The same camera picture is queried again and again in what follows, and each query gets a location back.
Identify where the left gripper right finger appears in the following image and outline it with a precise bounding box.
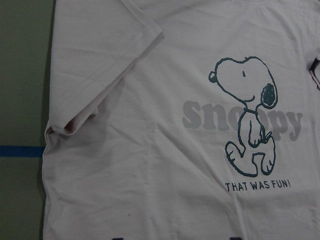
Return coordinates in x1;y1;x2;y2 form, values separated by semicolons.
228;236;242;240

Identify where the pink Snoopy t-shirt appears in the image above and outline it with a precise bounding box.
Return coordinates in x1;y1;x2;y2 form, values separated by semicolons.
42;0;320;240

